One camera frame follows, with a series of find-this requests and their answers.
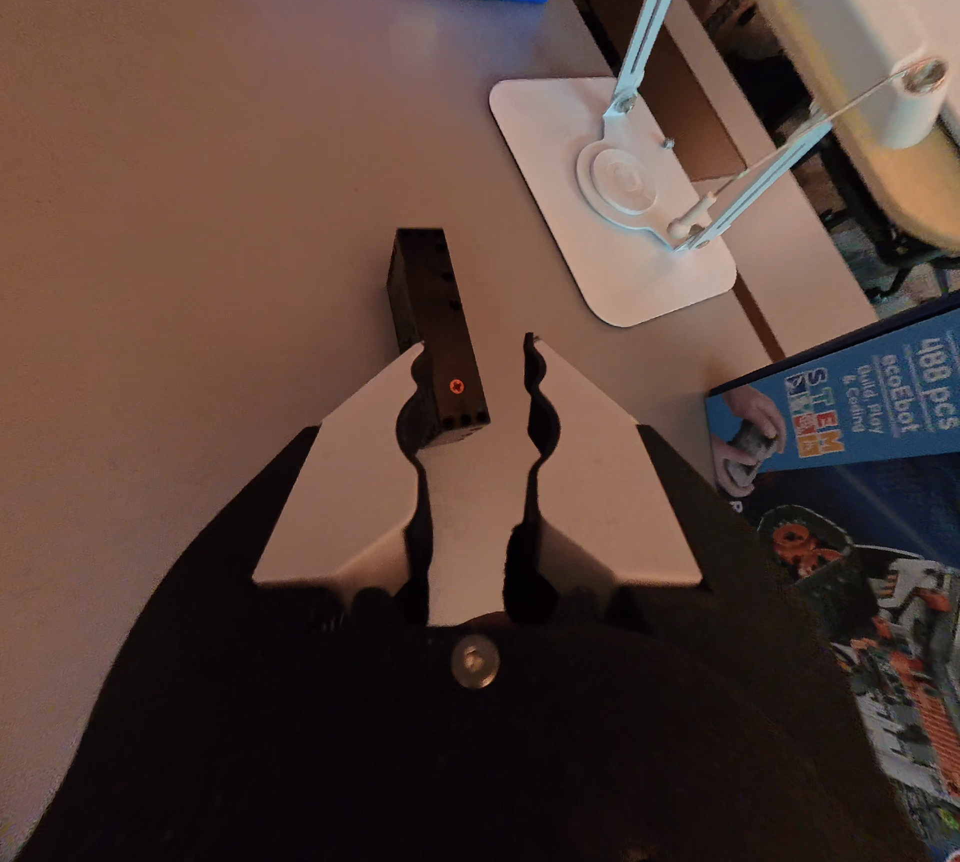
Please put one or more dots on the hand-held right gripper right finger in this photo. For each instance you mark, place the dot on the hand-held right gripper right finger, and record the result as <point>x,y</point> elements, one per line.
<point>607,502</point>

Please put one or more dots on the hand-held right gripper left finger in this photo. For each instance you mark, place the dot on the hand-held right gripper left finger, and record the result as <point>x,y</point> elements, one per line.
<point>337,502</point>

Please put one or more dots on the blue robot kit box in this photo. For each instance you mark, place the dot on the blue robot kit box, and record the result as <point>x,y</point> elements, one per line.
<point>862,389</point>

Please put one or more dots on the white book stand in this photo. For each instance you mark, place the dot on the white book stand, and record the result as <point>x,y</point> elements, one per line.
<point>555,202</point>

